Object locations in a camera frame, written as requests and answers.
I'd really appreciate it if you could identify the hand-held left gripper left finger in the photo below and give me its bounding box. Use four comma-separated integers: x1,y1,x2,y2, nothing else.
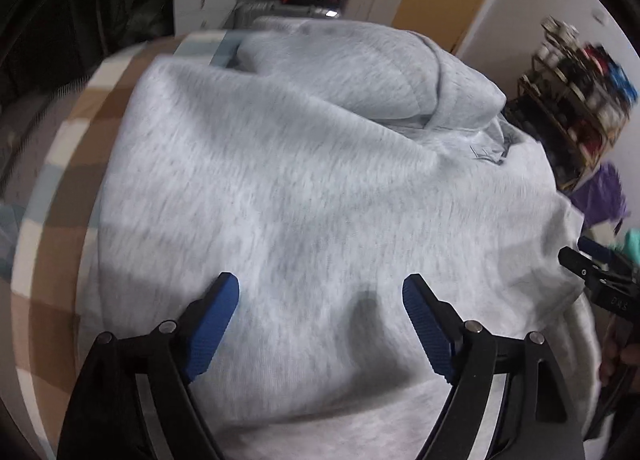
57,271,241,460

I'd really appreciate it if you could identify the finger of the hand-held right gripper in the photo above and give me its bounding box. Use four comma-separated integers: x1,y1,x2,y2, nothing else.
578,235,622,264
559,245,640,292

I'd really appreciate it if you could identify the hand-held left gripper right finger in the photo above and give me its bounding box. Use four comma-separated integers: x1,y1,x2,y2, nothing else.
402,273,586,460

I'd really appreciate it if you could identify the light grey hoodie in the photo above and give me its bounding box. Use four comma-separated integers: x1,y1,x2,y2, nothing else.
75,18,603,460

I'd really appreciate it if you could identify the person's right hand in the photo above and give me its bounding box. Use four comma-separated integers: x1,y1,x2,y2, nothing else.
599,315,640,389

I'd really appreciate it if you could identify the teal cloth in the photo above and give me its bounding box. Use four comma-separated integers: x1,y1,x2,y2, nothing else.
617,229,640,266

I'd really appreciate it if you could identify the purple cloth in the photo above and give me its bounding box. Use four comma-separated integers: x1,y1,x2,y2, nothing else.
569,163,629,227

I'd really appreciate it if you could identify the wooden shelf rack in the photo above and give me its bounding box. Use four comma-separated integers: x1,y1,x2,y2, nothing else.
505,15,640,192

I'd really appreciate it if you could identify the checkered blanket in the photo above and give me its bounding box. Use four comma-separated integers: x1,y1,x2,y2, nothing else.
10,30,241,451

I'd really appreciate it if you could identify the silver ribbed suitcase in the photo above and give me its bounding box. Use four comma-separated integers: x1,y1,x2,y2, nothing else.
234,0,343,34

